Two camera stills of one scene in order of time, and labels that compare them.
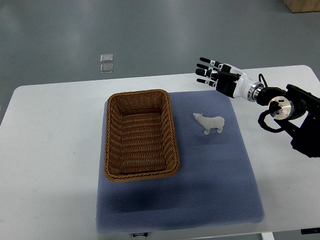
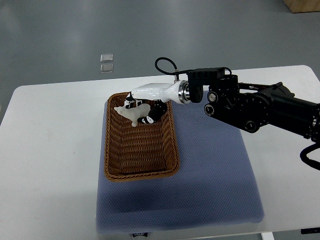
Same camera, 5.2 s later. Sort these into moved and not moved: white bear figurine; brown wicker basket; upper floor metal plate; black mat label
Moved: white bear figurine
Not moved: upper floor metal plate; brown wicker basket; black mat label
